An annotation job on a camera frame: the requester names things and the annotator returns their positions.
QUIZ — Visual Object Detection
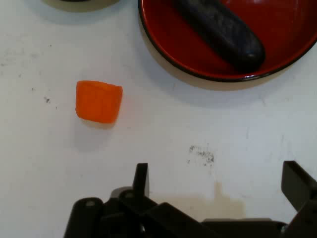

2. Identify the dark green plate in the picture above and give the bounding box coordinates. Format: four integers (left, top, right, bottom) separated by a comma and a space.
41, 0, 122, 12

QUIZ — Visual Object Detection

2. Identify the red plate with black rim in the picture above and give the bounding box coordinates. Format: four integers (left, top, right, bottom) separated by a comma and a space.
137, 0, 317, 83

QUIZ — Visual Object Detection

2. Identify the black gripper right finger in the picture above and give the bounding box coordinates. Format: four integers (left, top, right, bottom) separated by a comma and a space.
281, 160, 317, 238

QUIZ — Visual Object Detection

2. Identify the dark purple eggplant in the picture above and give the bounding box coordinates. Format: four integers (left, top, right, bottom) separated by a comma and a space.
173, 0, 266, 71

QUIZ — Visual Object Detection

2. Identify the orange carrot piece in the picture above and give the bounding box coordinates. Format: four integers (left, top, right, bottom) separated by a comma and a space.
75, 80, 123, 124

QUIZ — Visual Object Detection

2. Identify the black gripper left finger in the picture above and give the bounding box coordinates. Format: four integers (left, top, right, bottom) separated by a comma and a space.
63, 163, 206, 238

